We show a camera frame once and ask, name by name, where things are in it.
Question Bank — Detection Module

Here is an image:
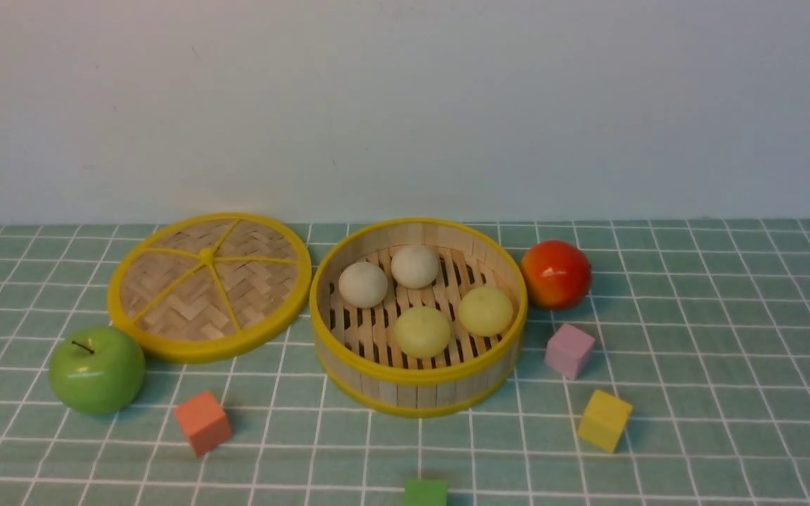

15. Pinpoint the white bun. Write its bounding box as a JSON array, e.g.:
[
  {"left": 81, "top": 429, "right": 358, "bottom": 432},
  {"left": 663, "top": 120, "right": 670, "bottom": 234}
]
[
  {"left": 337, "top": 261, "right": 388, "bottom": 309},
  {"left": 391, "top": 245, "right": 440, "bottom": 290}
]

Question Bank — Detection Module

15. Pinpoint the pale yellow bun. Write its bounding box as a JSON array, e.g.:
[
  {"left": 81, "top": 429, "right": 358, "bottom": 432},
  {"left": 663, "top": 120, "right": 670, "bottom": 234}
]
[
  {"left": 393, "top": 306, "right": 452, "bottom": 359},
  {"left": 456, "top": 286, "right": 515, "bottom": 337}
]

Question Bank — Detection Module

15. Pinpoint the bamboo steamer tray yellow rim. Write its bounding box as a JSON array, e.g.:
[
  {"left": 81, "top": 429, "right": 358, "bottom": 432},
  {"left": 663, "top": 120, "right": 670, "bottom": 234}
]
[{"left": 309, "top": 218, "right": 529, "bottom": 417}]

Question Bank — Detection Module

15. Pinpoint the woven bamboo steamer lid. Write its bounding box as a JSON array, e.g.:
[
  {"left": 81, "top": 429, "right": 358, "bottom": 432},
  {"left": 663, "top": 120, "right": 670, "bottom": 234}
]
[{"left": 107, "top": 212, "right": 312, "bottom": 364}]

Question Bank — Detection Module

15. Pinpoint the pink foam cube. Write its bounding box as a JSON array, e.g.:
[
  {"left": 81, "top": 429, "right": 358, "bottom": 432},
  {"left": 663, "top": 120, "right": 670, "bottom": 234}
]
[{"left": 544, "top": 323, "right": 597, "bottom": 380}]

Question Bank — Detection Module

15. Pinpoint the green foam cube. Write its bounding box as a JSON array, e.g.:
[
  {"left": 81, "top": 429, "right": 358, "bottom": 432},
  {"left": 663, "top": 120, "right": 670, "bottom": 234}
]
[{"left": 401, "top": 479, "right": 448, "bottom": 506}]

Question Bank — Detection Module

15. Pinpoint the yellow foam cube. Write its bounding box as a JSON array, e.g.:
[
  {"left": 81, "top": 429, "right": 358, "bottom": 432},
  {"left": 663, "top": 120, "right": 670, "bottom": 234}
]
[{"left": 577, "top": 389, "right": 634, "bottom": 453}]

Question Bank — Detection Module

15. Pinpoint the orange foam cube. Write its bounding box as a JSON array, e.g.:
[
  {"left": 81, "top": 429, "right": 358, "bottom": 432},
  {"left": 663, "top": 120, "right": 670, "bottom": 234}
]
[{"left": 172, "top": 390, "right": 233, "bottom": 458}]

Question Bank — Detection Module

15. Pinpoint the green apple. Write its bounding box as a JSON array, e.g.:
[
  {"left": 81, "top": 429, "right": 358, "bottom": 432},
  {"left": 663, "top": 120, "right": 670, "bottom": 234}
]
[{"left": 48, "top": 325, "right": 147, "bottom": 416}]

